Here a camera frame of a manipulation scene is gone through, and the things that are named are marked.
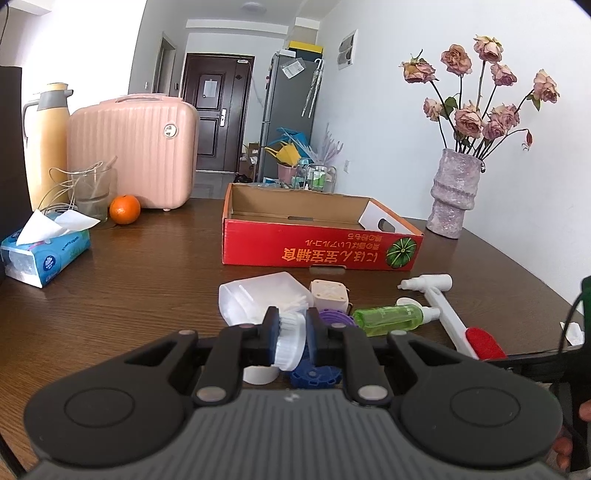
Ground green spray bottle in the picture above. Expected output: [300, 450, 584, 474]
[352, 302, 441, 337]

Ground clear folded umbrella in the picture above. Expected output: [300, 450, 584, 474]
[302, 58, 324, 118]

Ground beige cube charger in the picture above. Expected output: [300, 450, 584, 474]
[309, 279, 349, 315]

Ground red cardboard box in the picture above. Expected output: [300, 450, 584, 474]
[222, 182, 424, 273]

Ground clear glass cup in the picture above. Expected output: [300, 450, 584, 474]
[70, 161, 118, 222]

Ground purple ridged disc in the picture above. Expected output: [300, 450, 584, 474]
[320, 309, 360, 329]

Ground grey refrigerator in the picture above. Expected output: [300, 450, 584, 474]
[259, 52, 324, 183]

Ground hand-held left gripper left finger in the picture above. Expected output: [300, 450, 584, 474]
[121, 307, 282, 408]

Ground white lint brush red pad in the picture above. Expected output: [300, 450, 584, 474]
[398, 274, 508, 361]

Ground dark brown door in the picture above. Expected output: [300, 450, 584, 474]
[181, 53, 254, 174]

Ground orange fruit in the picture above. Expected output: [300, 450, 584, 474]
[109, 195, 141, 225]

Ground white wall panel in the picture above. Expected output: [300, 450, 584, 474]
[337, 30, 358, 71]

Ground white ridged jar lid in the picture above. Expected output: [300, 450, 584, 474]
[274, 311, 308, 372]

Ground pale purple textured vase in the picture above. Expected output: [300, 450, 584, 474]
[426, 148, 486, 240]

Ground grey side door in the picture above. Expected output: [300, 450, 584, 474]
[154, 32, 178, 95]

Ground pink suitcase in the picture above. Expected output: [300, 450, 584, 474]
[68, 93, 200, 212]

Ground dark panel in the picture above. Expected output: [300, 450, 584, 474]
[0, 66, 24, 278]

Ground metal wire rack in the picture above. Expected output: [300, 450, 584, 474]
[295, 159, 338, 192]

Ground blue gear-shaped plastic piece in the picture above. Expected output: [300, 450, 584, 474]
[290, 348, 345, 388]

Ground yellow thermos jug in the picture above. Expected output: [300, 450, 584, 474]
[22, 83, 74, 213]

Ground bunch of dried pink roses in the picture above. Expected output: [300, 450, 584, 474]
[399, 34, 561, 160]

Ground stacked brown cartons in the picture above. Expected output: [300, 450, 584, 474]
[240, 143, 262, 176]

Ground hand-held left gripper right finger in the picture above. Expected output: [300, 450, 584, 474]
[305, 307, 467, 409]

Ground blue tissue pack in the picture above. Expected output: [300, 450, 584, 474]
[0, 210, 101, 289]

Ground person's right hand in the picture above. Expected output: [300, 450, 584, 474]
[553, 401, 591, 472]

